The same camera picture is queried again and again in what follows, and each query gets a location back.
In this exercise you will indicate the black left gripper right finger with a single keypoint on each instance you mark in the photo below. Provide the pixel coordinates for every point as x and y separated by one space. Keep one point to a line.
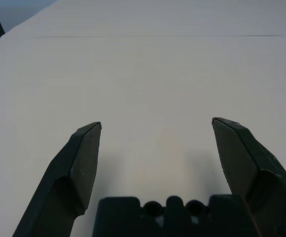
239 158

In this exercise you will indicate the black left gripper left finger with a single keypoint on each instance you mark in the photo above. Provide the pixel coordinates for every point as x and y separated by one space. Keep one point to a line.
83 160

